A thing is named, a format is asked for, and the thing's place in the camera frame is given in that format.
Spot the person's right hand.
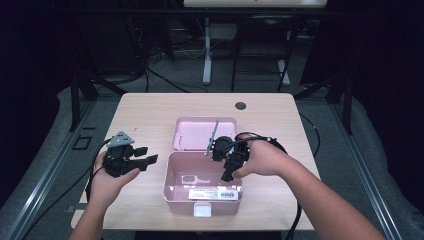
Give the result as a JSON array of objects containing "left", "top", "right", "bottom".
[{"left": 232, "top": 134, "right": 294, "bottom": 180}]

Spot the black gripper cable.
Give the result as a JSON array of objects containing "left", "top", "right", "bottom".
[
  {"left": 84, "top": 137, "right": 114, "bottom": 204},
  {"left": 219, "top": 132, "right": 303, "bottom": 240}
]

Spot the pink plastic storage box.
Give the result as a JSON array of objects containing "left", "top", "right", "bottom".
[{"left": 162, "top": 115, "right": 243, "bottom": 218}]

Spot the white desk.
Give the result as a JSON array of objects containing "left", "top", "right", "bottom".
[{"left": 183, "top": 0, "right": 329, "bottom": 87}]

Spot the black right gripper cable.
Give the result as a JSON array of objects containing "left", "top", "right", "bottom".
[{"left": 219, "top": 132, "right": 303, "bottom": 240}]

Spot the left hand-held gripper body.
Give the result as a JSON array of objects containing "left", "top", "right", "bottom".
[{"left": 103, "top": 130, "right": 141, "bottom": 178}]

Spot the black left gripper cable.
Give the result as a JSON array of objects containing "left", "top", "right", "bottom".
[{"left": 84, "top": 137, "right": 114, "bottom": 204}]

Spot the black floor cable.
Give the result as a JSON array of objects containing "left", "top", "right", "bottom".
[
  {"left": 299, "top": 113, "right": 321, "bottom": 158},
  {"left": 21, "top": 169, "right": 91, "bottom": 240},
  {"left": 144, "top": 66, "right": 209, "bottom": 94}
]

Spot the aluminium floor rail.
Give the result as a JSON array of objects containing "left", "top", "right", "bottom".
[
  {"left": 4, "top": 99, "right": 96, "bottom": 240},
  {"left": 328, "top": 103, "right": 403, "bottom": 240}
]

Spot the person's left hand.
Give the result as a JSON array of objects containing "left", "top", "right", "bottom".
[{"left": 89, "top": 151, "right": 142, "bottom": 208}]

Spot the black chair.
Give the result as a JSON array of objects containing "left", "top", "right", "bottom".
[{"left": 231, "top": 14, "right": 301, "bottom": 93}]

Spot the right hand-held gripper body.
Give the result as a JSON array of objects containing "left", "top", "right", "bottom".
[{"left": 205, "top": 119, "right": 250, "bottom": 168}]

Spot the black metal stand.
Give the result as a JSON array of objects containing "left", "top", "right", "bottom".
[
  {"left": 68, "top": 71, "right": 128, "bottom": 133},
  {"left": 293, "top": 71, "right": 354, "bottom": 136}
]

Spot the white green medicine box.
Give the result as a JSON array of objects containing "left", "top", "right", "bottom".
[{"left": 188, "top": 188, "right": 240, "bottom": 202}]

